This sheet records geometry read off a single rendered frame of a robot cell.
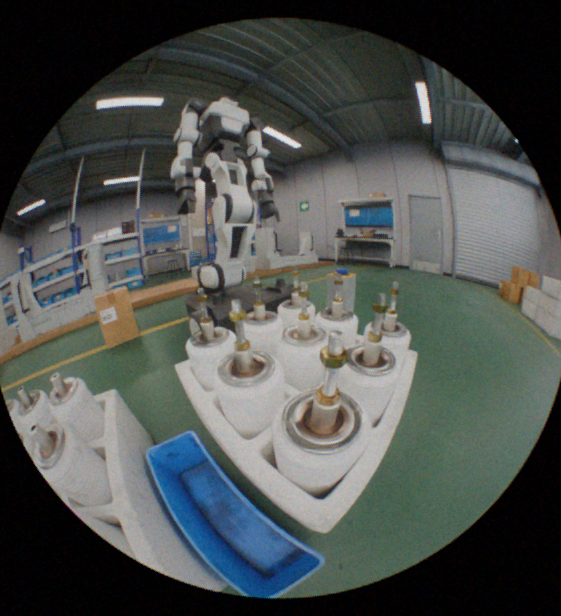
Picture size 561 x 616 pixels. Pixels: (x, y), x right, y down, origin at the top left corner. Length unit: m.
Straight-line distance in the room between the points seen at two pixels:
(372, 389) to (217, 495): 0.34
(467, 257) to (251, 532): 5.50
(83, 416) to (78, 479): 0.12
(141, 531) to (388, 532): 0.36
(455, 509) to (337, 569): 0.25
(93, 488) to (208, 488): 0.23
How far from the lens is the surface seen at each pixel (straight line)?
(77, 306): 2.25
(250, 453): 0.23
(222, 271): 0.87
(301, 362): 0.27
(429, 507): 0.47
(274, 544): 0.39
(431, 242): 5.26
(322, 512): 0.21
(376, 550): 0.43
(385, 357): 0.26
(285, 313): 0.42
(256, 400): 0.20
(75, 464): 0.27
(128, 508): 0.28
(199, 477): 0.44
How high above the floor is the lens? 0.39
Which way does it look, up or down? 19 degrees down
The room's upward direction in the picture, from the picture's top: 3 degrees counter-clockwise
